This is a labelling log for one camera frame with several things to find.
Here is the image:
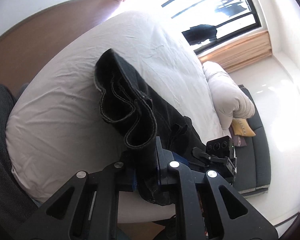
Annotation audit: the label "wooden window sill frame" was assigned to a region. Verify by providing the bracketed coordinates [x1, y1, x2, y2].
[112, 0, 273, 74]

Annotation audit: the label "black framed window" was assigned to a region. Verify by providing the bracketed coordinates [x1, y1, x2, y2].
[161, 0, 262, 54]

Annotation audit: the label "black denim pants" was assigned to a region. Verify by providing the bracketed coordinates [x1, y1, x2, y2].
[94, 49, 205, 206]

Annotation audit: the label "beige folded duvet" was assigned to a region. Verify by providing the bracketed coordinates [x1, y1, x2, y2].
[203, 61, 255, 130]

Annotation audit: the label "white bed sheet mattress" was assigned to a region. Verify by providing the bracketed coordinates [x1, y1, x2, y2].
[6, 12, 224, 223]

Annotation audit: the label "black cable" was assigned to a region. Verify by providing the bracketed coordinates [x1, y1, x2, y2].
[273, 211, 300, 227]

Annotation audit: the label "dark grey sofa bench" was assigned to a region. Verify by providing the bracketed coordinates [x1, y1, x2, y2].
[231, 84, 272, 198]

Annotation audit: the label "purple cushion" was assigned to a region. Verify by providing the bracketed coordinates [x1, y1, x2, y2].
[229, 126, 247, 147]

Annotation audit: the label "brown wooden headboard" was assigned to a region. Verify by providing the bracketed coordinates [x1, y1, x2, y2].
[0, 0, 121, 94]

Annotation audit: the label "black camera box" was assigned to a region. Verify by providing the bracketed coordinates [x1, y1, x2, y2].
[206, 136, 235, 159]

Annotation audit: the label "yellow cushion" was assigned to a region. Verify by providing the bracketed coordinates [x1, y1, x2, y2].
[231, 118, 256, 137]

